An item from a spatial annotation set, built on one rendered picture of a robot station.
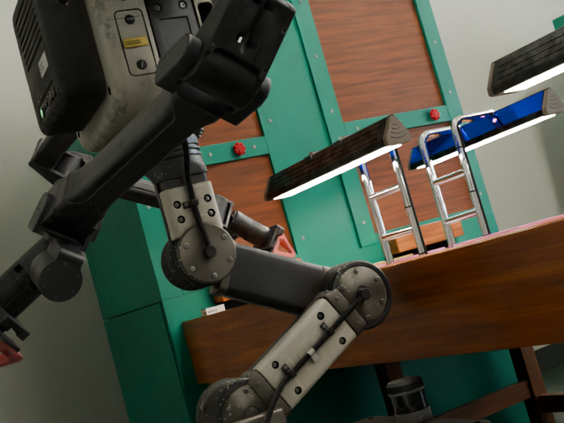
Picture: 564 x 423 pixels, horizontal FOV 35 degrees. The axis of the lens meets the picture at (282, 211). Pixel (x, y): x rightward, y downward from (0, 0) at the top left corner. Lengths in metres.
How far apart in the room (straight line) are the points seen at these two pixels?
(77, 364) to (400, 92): 1.55
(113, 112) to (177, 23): 0.18
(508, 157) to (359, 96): 1.99
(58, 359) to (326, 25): 1.55
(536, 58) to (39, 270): 1.05
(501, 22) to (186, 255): 4.03
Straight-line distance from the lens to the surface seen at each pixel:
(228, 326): 2.37
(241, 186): 2.82
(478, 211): 2.57
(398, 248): 3.00
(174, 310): 2.64
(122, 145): 1.10
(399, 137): 2.16
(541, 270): 1.46
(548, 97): 2.55
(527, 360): 3.24
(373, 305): 1.63
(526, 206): 5.03
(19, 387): 3.36
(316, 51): 3.11
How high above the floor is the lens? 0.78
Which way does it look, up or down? 5 degrees up
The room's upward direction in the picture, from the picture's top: 16 degrees counter-clockwise
